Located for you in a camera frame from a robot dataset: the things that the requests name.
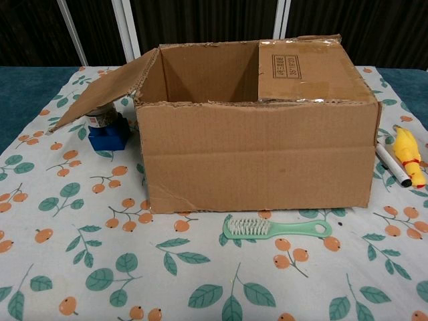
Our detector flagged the brown cardboard box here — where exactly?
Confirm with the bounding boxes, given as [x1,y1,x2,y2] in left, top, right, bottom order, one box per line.
[49,33,383,215]

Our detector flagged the fruit and leaf print tablecloth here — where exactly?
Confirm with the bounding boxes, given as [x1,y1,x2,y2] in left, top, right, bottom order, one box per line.
[0,66,428,321]

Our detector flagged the black pleated curtain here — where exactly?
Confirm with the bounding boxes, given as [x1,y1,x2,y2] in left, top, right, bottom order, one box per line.
[0,0,428,73]

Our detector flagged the yellow rubber chicken toy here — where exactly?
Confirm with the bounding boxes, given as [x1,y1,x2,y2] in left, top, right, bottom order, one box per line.
[391,124,428,188]

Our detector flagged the slim grey frame post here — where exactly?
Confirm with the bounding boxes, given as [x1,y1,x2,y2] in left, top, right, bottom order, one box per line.
[56,0,89,67]

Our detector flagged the clear jar of seeds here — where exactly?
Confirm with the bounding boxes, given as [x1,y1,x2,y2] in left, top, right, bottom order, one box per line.
[85,102,118,128]

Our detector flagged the black and white marker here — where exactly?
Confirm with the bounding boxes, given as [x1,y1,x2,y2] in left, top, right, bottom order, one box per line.
[374,143,413,188]

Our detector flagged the teal table cover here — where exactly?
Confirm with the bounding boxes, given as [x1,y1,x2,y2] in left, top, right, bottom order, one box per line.
[0,65,428,158]

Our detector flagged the green plastic brush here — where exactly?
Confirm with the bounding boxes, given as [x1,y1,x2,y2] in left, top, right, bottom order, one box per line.
[222,215,334,241]

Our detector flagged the white frame post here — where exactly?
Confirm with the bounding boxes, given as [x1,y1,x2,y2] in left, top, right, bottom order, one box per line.
[111,0,144,66]
[272,0,292,40]

